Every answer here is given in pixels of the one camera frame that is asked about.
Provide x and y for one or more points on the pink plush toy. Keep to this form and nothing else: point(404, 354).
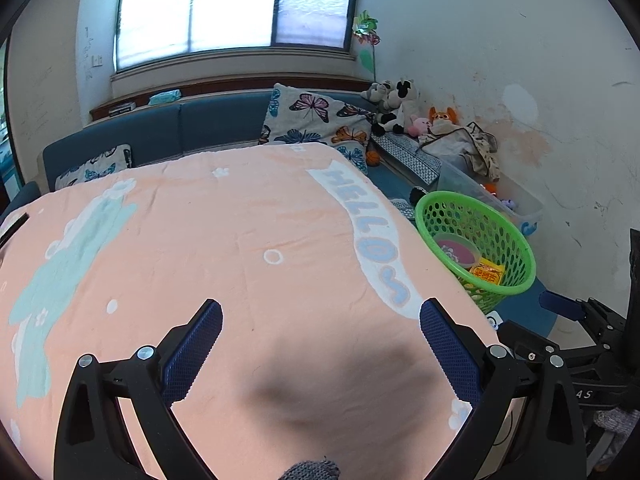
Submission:
point(419, 126)

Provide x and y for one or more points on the butterfly print pillow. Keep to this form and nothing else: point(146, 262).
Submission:
point(297, 116)

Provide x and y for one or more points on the cow plush toy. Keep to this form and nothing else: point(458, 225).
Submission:
point(393, 113)

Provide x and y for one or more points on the patterned grey white cloth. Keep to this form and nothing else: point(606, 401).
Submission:
point(406, 153)

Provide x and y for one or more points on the orange fox plush toy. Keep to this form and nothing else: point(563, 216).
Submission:
point(442, 117)

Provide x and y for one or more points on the yellow snack wrapper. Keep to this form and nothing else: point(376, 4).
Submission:
point(488, 271)

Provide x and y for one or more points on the small butterfly cushion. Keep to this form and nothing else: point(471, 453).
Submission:
point(113, 160)

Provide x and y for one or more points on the teal tissue box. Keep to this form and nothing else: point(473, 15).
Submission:
point(165, 97)

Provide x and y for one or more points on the clear plastic storage box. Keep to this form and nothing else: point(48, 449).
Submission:
point(505, 196)

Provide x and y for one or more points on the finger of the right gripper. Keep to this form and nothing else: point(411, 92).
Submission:
point(560, 305)

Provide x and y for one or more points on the window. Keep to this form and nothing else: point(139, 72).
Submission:
point(152, 30)

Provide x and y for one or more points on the pink patterned table blanket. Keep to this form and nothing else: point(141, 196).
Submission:
point(320, 278)

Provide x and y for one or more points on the colourful pinwheel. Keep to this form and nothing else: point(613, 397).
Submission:
point(365, 31)

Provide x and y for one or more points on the red plastic snack cup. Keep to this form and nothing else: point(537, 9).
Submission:
point(458, 249)

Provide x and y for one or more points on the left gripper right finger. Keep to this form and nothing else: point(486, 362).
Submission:
point(547, 443)

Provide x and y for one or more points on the black remote control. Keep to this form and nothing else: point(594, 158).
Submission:
point(12, 229)

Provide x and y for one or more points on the blue sofa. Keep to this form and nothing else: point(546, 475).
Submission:
point(220, 121)

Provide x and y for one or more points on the grey plush toy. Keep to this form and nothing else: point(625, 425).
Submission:
point(377, 92)

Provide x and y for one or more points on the orange ball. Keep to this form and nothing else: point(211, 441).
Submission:
point(373, 159)

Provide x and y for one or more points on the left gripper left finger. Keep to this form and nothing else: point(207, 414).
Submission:
point(93, 441)

